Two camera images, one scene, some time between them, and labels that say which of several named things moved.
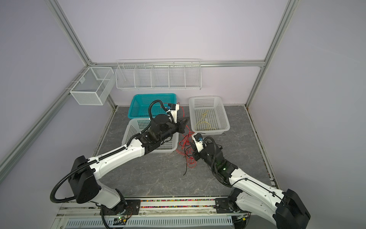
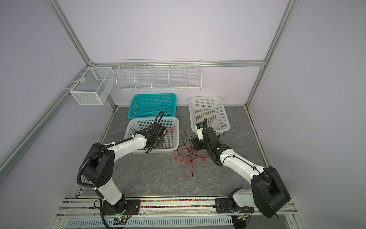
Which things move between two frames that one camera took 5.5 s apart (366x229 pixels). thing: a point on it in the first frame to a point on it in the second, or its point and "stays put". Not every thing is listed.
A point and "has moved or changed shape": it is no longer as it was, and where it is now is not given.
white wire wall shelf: x=158 y=74 stays put
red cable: x=187 y=150 has moved or changed shape
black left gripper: x=181 y=124 to x=160 y=145
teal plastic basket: x=139 y=105 stays put
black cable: x=186 y=156 has moved or changed shape
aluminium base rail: x=154 y=213 stays put
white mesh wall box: x=95 y=86 stays put
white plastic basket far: x=208 y=115 stays put
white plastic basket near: x=134 y=126 stays put
